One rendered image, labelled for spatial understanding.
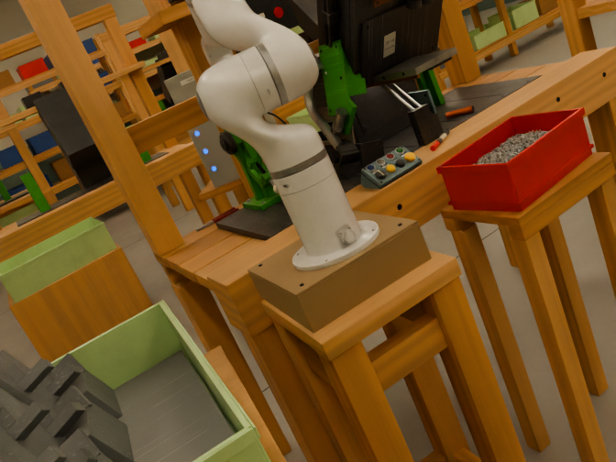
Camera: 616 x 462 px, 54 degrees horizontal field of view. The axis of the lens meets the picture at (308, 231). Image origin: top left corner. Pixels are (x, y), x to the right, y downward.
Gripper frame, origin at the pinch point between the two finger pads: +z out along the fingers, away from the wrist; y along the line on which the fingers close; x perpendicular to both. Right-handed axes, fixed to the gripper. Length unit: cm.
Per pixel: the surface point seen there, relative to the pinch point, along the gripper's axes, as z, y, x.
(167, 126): -37, 16, 31
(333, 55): 2.7, -4.8, -8.3
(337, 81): 2.7, -10.4, -3.4
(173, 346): -67, -68, 10
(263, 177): -20.2, -18.7, 23.1
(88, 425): -89, -85, -10
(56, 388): -92, -71, 4
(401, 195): 0, -52, 0
